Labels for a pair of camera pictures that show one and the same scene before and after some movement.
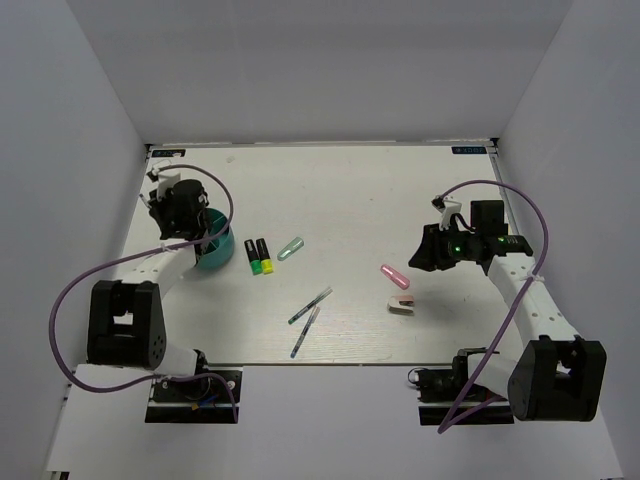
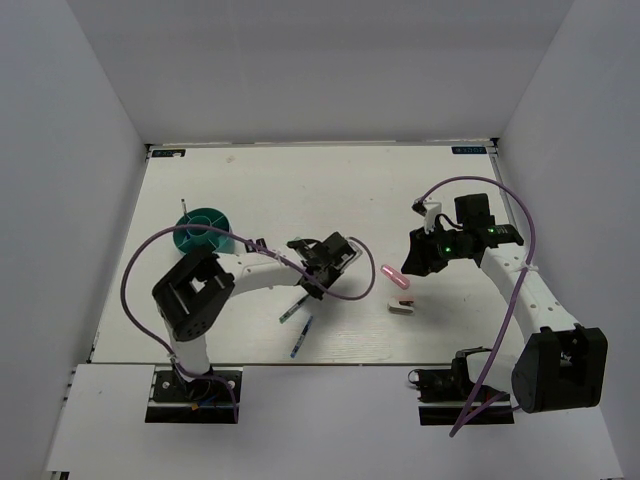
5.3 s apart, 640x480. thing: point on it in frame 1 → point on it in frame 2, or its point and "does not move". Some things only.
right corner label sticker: x=469 y=149 does not move
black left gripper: x=157 y=209 → x=313 y=289
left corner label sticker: x=169 y=153 does not move
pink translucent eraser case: x=396 y=277 does not move
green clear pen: x=310 y=306 → x=280 y=318
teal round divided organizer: x=218 y=249 does not move
